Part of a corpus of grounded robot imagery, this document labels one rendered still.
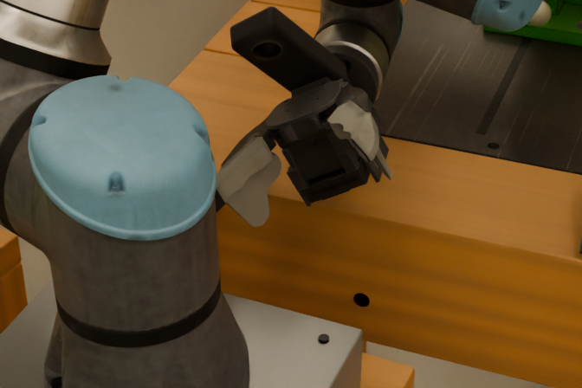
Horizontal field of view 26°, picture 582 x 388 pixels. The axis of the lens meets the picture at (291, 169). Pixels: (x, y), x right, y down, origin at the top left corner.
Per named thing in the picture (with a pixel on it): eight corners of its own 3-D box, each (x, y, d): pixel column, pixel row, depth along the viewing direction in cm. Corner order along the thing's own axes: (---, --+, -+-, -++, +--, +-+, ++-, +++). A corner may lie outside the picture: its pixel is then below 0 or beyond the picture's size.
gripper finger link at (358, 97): (392, 115, 99) (351, 93, 107) (383, 99, 98) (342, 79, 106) (343, 149, 98) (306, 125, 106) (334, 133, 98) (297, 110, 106)
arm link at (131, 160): (130, 359, 82) (109, 189, 74) (3, 274, 89) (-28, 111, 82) (258, 271, 89) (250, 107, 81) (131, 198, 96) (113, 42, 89)
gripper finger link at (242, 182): (235, 262, 102) (311, 191, 105) (197, 205, 99) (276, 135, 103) (215, 258, 104) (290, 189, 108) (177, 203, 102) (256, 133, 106)
